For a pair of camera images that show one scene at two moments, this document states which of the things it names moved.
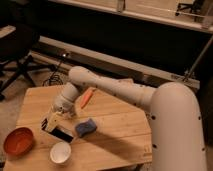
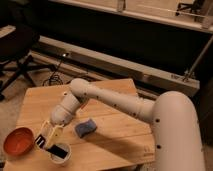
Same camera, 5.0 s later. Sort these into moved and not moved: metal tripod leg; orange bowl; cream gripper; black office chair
Moved: cream gripper
Not moved: metal tripod leg; black office chair; orange bowl
